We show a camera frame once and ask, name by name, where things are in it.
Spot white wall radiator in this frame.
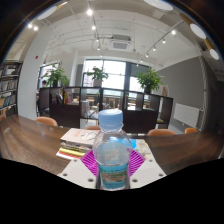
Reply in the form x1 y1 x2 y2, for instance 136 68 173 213
173 102 201 129

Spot ceiling spotlights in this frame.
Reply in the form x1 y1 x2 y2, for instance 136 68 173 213
26 8 178 60

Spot wall bookshelf with books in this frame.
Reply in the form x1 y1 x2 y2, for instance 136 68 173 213
0 60 24 118

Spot round white ceiling lamps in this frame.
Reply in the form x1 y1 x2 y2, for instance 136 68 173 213
36 0 221 62

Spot red-spined white book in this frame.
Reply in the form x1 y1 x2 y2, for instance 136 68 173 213
55 151 82 161

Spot bushy potted green plant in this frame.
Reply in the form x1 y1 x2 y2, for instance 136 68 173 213
41 63 70 88

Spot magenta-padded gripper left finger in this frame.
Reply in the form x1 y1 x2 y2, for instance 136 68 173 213
57 149 100 190

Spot white-cover book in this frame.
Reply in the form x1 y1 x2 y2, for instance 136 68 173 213
60 128 101 148

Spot blue and white book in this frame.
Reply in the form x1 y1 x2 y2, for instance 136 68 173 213
129 138 154 162

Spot large potted plant dark pot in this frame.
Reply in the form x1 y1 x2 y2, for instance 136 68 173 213
135 68 165 95

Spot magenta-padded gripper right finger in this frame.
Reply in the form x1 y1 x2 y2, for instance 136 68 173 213
128 149 167 190

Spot dark open shelf unit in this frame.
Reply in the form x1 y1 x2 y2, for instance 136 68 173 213
37 85 174 135

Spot ceiling air conditioner unit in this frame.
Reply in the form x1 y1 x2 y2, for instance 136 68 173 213
109 34 133 52

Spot small potted plant white pot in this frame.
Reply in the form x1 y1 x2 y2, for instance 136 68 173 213
85 66 110 88

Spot yellow-spined book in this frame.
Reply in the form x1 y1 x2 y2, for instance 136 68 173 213
59 146 88 158

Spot clear blue-capped water bottle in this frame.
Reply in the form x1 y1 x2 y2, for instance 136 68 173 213
92 109 134 191

